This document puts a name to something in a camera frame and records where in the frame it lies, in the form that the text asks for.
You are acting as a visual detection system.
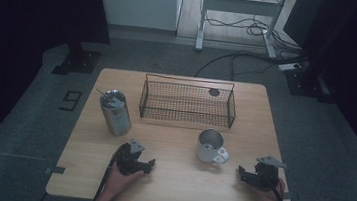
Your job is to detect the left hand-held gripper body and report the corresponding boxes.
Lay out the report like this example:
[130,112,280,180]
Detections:
[112,136,150,178]

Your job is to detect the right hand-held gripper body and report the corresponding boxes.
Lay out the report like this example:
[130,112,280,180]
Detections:
[247,153,289,194]

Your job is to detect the stainless steel mug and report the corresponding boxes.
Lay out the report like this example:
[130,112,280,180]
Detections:
[193,126,234,166]

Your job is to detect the metal can with white label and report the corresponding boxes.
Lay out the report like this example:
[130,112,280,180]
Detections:
[92,87,136,139]

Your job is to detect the black wire mesh basket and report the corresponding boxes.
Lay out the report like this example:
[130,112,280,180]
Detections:
[137,73,241,131]

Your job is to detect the person's left hand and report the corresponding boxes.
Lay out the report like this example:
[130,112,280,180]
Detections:
[101,164,146,201]

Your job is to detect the person's right hand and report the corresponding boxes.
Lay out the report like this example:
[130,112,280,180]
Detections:
[250,175,289,201]

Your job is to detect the grey tape strip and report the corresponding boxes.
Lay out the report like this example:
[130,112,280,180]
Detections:
[44,164,67,177]

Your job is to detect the round dark table grommet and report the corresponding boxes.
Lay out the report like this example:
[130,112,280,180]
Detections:
[208,87,222,98]

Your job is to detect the black stand base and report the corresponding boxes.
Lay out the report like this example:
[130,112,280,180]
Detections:
[281,64,338,105]
[51,37,104,80]

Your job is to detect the white power strip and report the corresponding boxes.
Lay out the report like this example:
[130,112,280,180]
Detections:
[276,60,303,74]

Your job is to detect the dark curtain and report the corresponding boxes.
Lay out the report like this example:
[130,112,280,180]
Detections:
[268,0,357,178]
[0,0,116,193]

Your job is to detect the white cabinet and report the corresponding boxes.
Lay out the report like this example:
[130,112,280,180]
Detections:
[90,0,184,33]

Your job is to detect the long black floor cable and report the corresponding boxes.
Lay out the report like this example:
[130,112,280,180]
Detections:
[194,45,308,90]

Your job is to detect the tangled black cables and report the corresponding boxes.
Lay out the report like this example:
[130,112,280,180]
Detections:
[203,12,307,55]

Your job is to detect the white metal desk frame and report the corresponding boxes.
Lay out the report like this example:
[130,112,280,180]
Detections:
[194,0,290,61]

